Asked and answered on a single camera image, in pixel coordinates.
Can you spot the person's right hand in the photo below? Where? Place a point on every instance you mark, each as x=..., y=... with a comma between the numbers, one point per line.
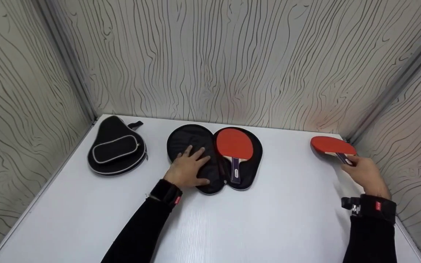
x=367, y=175

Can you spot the person's left hand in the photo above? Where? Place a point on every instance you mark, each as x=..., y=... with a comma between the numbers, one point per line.
x=185, y=171

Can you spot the person's left ring finger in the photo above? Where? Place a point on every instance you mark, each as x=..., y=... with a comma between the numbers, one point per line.
x=188, y=151

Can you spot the person's right fingers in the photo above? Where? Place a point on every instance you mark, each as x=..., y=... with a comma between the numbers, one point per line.
x=350, y=163

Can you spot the person's left thumb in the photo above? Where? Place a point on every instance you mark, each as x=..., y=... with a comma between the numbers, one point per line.
x=203, y=182

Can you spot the person's left middle finger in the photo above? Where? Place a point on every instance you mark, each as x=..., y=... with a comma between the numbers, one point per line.
x=198, y=153

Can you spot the person's left little finger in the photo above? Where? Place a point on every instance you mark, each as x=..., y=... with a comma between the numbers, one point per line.
x=178, y=157

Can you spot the person's left index finger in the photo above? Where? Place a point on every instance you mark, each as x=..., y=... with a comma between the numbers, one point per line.
x=204, y=161

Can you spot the black paddle case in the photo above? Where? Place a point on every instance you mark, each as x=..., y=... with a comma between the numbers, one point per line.
x=186, y=137
x=117, y=148

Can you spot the red table tennis paddle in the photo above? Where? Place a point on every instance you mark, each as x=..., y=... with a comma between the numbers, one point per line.
x=331, y=145
x=234, y=144

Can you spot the person's left forearm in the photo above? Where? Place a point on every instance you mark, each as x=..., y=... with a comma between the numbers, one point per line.
x=139, y=233

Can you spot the person's right forearm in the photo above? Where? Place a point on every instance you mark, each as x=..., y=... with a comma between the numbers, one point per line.
x=370, y=243

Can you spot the black wrist band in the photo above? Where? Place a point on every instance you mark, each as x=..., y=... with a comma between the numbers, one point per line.
x=166, y=193
x=373, y=207

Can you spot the closed black paddle case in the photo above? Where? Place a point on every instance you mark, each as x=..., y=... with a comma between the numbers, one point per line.
x=117, y=148

